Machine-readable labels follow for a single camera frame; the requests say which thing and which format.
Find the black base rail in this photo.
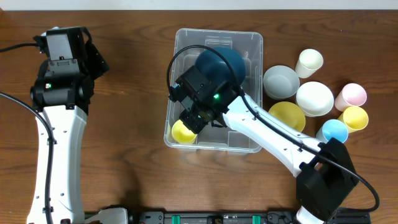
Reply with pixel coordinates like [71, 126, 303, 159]
[83, 207, 371, 224]

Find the pink cup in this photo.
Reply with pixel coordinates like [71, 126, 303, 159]
[335, 83, 368, 111]

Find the white small bowl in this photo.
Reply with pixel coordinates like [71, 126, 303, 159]
[296, 82, 335, 117]

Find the cream cup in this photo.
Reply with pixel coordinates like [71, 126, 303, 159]
[295, 49, 324, 78]

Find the left black cable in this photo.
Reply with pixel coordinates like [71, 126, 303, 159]
[0, 42, 55, 224]

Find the right black cable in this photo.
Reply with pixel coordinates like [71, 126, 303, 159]
[166, 44, 381, 213]

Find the clear plastic storage bin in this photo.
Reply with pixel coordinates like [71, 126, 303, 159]
[164, 28, 263, 154]

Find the yellow small bowl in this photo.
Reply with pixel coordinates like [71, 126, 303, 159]
[269, 101, 306, 132]

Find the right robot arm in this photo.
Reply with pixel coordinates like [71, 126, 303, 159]
[169, 66, 358, 223]

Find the yellow cup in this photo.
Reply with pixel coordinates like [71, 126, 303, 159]
[338, 106, 369, 133]
[172, 119, 197, 144]

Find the grey small bowl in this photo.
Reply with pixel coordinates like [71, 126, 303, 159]
[263, 65, 300, 100]

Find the light blue cup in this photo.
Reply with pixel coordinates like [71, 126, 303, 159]
[316, 119, 348, 143]

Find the dark blue bowl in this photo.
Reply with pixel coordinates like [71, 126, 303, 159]
[195, 47, 246, 86]

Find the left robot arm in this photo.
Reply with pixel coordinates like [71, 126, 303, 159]
[27, 27, 129, 223]

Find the black cable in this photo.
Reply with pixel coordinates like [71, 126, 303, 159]
[0, 42, 55, 224]
[166, 44, 381, 213]

